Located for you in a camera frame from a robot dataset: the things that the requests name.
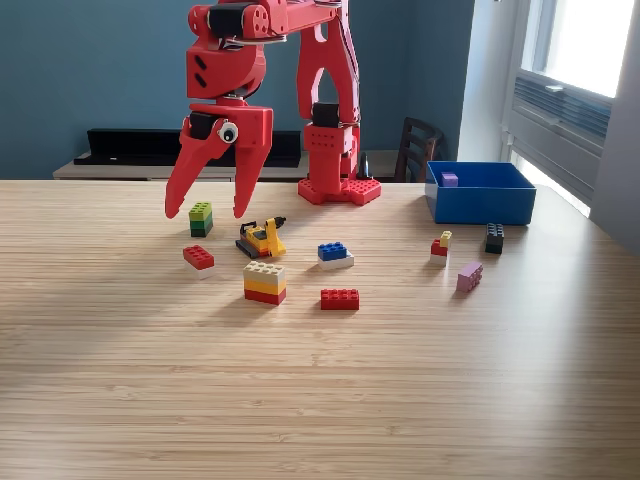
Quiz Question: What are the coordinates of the green brick stack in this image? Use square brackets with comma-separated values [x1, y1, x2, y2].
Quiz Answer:
[188, 201, 215, 238]

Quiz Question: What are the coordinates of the red lego brick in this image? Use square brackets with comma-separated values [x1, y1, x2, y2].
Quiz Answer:
[320, 288, 361, 312]

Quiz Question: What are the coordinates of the blue plastic bin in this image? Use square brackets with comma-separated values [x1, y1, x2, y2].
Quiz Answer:
[424, 160, 538, 225]

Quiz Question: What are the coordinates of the cream orange red brick stack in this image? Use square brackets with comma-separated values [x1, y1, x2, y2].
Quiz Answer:
[242, 260, 288, 306]

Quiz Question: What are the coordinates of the wooden sideboard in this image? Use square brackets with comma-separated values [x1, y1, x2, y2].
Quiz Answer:
[53, 149, 401, 182]

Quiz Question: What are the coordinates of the red white yellow brick stack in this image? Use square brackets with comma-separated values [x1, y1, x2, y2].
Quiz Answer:
[429, 230, 454, 267]

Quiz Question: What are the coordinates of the white window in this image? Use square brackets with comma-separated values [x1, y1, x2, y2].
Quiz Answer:
[519, 0, 640, 99]

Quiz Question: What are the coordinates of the yellow toy digger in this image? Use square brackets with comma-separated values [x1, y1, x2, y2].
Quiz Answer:
[235, 215, 288, 260]

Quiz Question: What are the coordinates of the blue and white brick stack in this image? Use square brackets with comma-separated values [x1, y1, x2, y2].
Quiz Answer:
[316, 241, 356, 272]

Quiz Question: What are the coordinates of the red and white brick stack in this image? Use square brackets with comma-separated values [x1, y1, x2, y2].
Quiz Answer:
[182, 244, 216, 280]

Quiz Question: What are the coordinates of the black lego brick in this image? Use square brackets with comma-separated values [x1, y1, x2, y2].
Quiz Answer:
[484, 222, 506, 255]

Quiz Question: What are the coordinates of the grey window heater unit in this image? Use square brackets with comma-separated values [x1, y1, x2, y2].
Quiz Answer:
[508, 69, 614, 201]

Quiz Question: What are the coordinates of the dark wooden chair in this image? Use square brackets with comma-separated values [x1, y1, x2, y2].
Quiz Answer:
[393, 117, 445, 184]

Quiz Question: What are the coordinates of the pink lego brick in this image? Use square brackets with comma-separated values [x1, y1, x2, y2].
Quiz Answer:
[456, 260, 485, 294]

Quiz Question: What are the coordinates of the black shelf tray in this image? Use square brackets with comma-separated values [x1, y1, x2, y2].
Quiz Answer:
[73, 128, 302, 168]

